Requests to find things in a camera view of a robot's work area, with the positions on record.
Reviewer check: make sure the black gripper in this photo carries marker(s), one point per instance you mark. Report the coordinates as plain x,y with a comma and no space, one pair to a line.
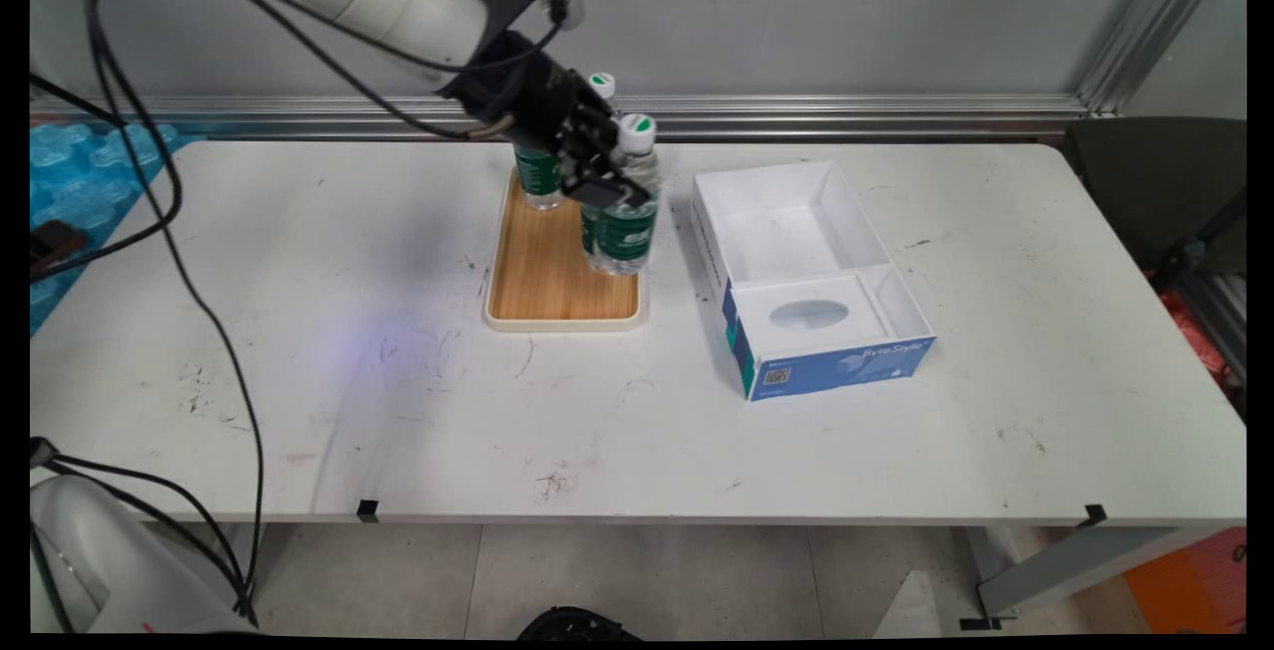
528,98

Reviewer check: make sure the green label water bottle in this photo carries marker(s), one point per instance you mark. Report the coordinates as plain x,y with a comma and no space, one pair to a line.
537,177
627,237
602,85
588,232

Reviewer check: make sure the wooden tray with white rim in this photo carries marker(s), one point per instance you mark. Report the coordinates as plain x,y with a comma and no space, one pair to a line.
557,282

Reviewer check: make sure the white and blue cardboard box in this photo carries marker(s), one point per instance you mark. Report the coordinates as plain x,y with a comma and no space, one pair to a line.
846,366

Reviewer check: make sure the black tape marker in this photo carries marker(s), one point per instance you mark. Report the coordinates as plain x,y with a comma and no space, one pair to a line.
367,510

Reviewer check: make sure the black round floor object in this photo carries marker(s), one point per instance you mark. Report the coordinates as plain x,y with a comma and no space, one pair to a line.
575,625

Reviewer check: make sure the small dark brown object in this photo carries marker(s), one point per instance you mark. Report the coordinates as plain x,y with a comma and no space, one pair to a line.
52,244

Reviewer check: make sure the grey metal table leg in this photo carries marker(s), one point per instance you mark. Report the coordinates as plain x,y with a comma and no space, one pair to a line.
1075,565

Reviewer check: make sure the red packaging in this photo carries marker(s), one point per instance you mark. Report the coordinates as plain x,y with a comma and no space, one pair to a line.
1199,341

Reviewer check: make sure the orange box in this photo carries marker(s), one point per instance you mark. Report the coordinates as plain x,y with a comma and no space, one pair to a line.
1194,585

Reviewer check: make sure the horizontal aluminium frame rail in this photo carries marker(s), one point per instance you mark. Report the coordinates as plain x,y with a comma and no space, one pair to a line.
846,117

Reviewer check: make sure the slanted aluminium frame post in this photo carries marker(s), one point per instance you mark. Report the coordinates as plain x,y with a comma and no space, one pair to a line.
1155,33

